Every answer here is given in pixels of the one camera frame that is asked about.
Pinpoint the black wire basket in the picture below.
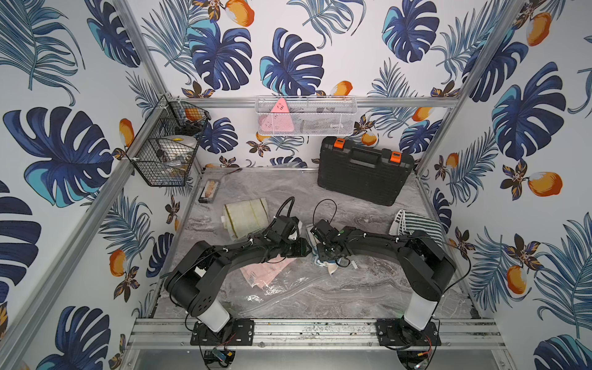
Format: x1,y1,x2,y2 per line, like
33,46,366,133
125,97,211,187

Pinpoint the pink towel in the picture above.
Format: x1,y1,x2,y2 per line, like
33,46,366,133
240,256,295,289

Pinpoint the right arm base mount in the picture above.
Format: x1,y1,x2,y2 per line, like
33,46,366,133
376,319,441,349

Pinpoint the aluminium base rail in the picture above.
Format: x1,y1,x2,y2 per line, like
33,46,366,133
127,319,506,350

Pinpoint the small black battery box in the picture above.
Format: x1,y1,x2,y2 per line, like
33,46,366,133
198,180,220,204

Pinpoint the cream striped towel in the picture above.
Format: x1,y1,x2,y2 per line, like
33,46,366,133
221,198,269,241

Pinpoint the pink triangular object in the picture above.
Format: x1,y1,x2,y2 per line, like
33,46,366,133
259,98,294,135

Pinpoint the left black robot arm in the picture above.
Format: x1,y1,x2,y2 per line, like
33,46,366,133
164,216,311,333

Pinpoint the clear mesh wall tray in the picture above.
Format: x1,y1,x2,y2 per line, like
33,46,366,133
254,97,358,137

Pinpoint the clear plastic vacuum bag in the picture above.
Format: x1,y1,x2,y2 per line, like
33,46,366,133
193,198,371,320

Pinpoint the black plastic tool case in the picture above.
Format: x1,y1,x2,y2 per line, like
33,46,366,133
318,137,415,207

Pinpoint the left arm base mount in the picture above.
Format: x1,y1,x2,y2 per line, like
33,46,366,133
191,319,255,346

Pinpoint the black white striped towel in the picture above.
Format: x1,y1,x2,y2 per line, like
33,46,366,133
388,209,444,246

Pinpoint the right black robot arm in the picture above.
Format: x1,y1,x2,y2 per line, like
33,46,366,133
311,220,456,331

